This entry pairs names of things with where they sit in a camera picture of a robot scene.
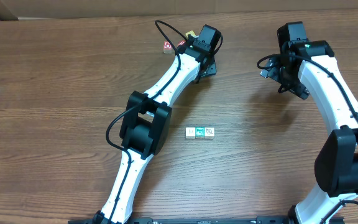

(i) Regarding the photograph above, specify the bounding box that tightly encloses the red letter wooden block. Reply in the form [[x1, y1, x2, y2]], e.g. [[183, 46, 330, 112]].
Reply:
[[177, 40, 186, 47]]

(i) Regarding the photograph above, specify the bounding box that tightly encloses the white leaf wooden block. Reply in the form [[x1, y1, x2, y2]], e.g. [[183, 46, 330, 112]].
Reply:
[[204, 127, 215, 139]]

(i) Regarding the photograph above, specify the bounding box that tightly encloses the green picture wooden block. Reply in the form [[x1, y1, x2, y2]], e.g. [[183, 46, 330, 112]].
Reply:
[[195, 127, 205, 139]]

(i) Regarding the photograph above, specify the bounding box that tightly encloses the white swirl wooden block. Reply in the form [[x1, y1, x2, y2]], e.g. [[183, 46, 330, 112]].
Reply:
[[185, 127, 196, 139]]

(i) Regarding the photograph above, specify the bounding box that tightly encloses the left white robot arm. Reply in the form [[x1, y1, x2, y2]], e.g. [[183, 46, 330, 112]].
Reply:
[[90, 25, 223, 223]]

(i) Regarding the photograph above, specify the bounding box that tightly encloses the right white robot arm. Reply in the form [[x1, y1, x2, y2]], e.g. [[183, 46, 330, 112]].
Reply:
[[260, 22, 358, 223]]

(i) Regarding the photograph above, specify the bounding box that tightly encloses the yellow top wooden block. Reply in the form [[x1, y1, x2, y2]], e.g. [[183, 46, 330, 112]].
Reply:
[[185, 30, 197, 38]]

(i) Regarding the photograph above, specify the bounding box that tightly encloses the red circle wooden block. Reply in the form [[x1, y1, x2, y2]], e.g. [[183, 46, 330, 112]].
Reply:
[[163, 41, 174, 54]]

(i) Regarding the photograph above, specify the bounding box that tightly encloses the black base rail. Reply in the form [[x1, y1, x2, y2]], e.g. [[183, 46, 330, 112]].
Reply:
[[67, 215, 345, 224]]

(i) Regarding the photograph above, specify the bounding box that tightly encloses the cardboard box wall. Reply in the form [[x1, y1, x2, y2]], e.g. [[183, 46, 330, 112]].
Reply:
[[0, 0, 358, 20]]

